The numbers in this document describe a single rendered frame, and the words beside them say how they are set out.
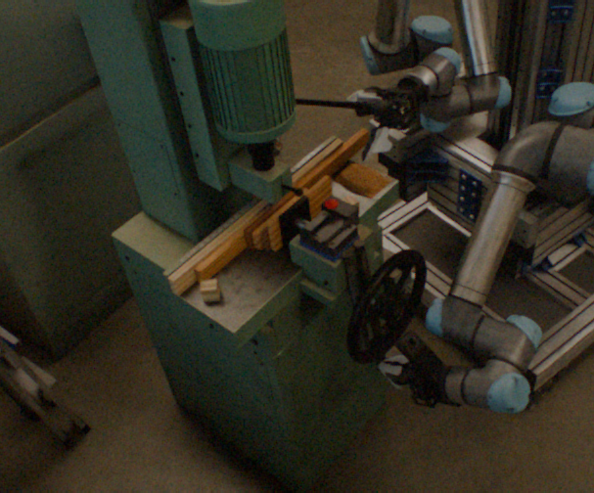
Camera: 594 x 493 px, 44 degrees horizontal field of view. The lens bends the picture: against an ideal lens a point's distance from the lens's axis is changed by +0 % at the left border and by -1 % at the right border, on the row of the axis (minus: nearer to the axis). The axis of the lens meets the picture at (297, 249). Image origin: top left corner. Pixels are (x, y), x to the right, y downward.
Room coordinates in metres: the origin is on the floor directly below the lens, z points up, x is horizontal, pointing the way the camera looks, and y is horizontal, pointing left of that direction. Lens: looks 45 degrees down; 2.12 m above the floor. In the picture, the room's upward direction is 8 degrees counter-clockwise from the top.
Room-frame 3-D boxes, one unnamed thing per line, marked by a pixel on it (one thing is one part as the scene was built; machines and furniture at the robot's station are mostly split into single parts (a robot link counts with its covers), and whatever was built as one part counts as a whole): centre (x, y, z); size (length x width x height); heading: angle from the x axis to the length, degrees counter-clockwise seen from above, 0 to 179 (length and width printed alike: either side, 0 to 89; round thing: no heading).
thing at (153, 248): (1.42, 0.13, 0.76); 0.57 x 0.45 x 0.09; 44
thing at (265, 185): (1.35, 0.06, 1.03); 0.14 x 0.07 x 0.09; 44
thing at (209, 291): (1.11, 0.20, 0.92); 0.04 x 0.03 x 0.04; 86
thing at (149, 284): (1.42, 0.13, 0.36); 0.58 x 0.45 x 0.71; 44
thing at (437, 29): (1.90, -0.46, 0.98); 0.13 x 0.12 x 0.14; 96
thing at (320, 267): (1.18, -0.08, 0.92); 0.15 x 0.13 x 0.09; 134
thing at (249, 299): (1.25, -0.02, 0.87); 0.61 x 0.30 x 0.06; 134
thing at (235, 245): (1.37, 0.00, 0.92); 0.62 x 0.02 x 0.04; 134
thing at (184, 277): (1.34, 0.07, 0.93); 0.60 x 0.02 x 0.05; 134
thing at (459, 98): (1.49, -0.40, 1.05); 0.11 x 0.08 x 0.11; 96
